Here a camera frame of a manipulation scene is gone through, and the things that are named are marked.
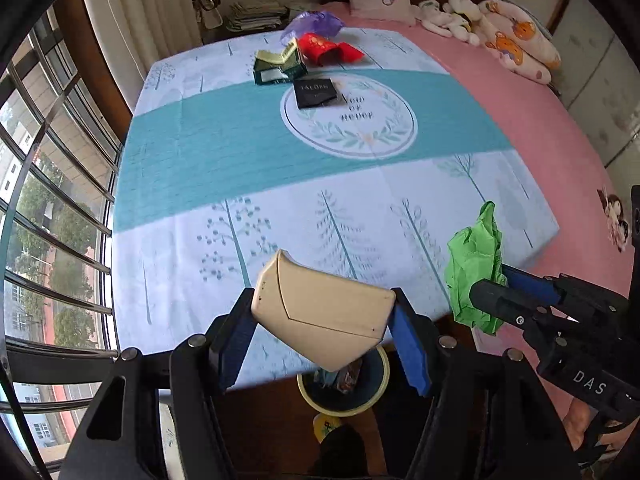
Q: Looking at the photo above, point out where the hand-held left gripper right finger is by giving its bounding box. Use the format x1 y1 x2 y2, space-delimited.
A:
387 287 583 480

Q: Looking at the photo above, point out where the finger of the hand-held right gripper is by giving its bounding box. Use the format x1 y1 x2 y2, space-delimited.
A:
469 280 541 328
500 262 563 306

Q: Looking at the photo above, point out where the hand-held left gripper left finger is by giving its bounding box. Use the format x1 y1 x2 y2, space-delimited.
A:
60 287 258 480

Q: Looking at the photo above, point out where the green wrapper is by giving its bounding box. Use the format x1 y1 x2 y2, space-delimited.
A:
444 201 508 337

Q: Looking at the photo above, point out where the dark blue bin yellow rim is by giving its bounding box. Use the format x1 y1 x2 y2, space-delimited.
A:
296 342 391 417

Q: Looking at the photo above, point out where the beige box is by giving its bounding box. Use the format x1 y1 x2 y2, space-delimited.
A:
250 250 397 372

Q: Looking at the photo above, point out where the person's right hand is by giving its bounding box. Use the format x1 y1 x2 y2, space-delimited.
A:
562 400 621 456

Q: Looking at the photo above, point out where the red snack wrapper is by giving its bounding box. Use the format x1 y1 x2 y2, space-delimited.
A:
335 360 363 392

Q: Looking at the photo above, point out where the yellow slipper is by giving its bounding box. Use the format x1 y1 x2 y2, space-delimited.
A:
312 412 346 443

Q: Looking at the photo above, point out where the person's dark trouser leg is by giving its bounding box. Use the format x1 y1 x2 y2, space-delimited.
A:
305 425 391 480

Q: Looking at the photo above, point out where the bed with pink sheet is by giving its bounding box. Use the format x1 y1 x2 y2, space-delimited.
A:
300 2 640 411

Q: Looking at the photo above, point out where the tree print tablecloth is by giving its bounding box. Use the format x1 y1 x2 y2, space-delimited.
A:
111 27 561 393

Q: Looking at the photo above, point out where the barred window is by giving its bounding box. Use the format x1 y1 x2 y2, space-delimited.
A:
0 5 126 480

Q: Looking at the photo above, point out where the frosted sliding wardrobe door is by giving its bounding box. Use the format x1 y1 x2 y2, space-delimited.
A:
545 0 640 171

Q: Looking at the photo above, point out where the black card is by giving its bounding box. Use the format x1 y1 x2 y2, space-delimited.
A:
292 77 341 109

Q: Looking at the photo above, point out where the white plush toy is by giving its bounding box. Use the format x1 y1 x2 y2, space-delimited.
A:
417 0 488 46

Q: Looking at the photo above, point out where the dark green open carton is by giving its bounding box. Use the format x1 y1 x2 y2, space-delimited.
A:
252 42 308 86

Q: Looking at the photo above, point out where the red gift bag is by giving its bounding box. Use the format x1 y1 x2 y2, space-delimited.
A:
297 32 366 68

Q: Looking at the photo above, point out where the dark wooden nightstand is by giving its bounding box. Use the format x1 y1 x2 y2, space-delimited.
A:
200 25 236 45

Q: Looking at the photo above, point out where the purple plastic bag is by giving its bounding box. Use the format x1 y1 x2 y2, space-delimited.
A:
280 10 346 43

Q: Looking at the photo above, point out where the cream curtain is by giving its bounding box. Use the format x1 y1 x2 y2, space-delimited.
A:
80 0 203 66

